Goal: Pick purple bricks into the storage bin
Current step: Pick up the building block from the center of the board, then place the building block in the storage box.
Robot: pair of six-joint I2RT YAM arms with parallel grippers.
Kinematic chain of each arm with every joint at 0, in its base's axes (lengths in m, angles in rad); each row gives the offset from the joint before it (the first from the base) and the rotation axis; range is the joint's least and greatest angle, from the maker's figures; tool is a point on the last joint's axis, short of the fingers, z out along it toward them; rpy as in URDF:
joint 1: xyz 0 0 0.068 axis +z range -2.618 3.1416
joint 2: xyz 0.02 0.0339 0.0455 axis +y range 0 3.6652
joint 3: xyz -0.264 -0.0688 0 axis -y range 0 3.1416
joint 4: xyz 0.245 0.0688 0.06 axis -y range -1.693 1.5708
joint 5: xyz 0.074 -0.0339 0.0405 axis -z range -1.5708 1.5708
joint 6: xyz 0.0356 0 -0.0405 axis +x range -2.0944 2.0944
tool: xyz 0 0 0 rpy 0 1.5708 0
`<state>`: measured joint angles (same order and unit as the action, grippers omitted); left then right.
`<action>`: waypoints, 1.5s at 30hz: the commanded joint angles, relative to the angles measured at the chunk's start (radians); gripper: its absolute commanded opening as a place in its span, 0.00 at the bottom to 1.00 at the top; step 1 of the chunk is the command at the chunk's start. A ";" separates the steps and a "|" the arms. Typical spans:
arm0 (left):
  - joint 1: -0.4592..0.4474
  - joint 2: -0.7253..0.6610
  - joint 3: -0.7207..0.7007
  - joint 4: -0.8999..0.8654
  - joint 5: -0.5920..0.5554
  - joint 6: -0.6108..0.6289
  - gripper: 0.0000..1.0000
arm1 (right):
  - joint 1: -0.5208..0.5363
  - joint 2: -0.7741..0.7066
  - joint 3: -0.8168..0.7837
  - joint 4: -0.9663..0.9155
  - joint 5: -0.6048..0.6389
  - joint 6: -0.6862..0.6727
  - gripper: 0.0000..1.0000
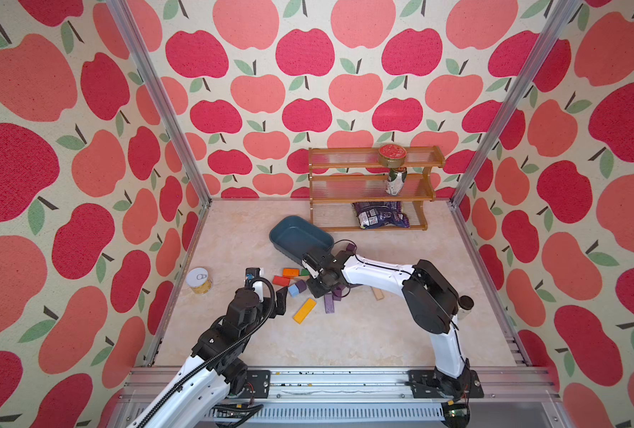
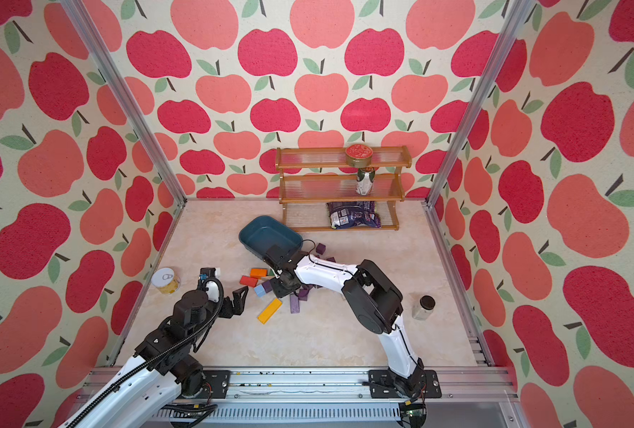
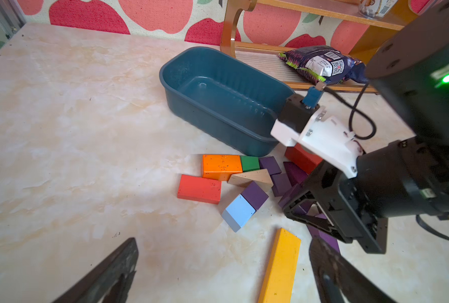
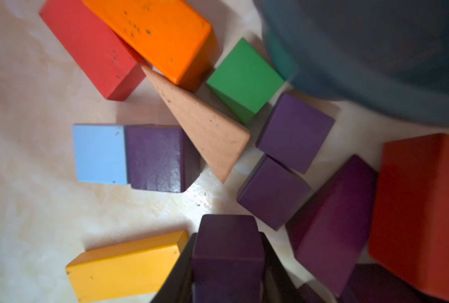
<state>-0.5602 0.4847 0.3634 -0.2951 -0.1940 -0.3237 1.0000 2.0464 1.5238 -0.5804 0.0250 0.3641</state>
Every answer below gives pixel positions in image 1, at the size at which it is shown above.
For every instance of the left aluminium frame post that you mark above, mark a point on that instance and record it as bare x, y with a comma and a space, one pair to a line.
129, 31

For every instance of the teal plastic storage bin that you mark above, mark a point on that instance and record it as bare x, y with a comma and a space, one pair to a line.
294, 236

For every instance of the light blue block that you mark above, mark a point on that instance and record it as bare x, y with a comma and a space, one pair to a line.
293, 290

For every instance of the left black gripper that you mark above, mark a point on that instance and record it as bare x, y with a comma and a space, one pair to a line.
281, 301

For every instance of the right aluminium frame post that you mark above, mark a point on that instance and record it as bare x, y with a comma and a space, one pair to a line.
562, 13

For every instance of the purple cube left upper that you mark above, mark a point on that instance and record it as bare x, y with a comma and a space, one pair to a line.
301, 285

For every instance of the yellow long block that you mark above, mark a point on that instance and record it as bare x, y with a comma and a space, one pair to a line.
304, 311

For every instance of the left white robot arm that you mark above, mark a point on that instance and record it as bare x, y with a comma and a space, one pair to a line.
214, 370

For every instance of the red round tin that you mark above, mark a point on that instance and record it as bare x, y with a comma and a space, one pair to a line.
392, 156

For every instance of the aluminium frame post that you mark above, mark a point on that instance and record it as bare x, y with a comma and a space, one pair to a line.
562, 13
129, 31

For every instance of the purple snack bag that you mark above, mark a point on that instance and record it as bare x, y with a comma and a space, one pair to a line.
374, 215

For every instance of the yellow tin can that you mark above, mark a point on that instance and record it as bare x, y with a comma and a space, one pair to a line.
199, 281

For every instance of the wooden three-tier shelf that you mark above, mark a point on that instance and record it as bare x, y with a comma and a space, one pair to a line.
340, 177

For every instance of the purple long block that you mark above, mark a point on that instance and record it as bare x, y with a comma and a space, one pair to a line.
329, 304

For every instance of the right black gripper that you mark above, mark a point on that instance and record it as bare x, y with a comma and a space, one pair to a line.
315, 291

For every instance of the orange block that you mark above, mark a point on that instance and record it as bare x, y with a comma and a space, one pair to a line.
291, 273

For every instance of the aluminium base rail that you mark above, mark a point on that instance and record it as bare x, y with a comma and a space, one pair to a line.
394, 396

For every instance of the red block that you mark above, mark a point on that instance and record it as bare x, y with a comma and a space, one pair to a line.
281, 281

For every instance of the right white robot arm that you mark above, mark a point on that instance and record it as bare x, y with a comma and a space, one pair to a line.
432, 301

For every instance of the natural wood long block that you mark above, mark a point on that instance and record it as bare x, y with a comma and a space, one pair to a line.
378, 294

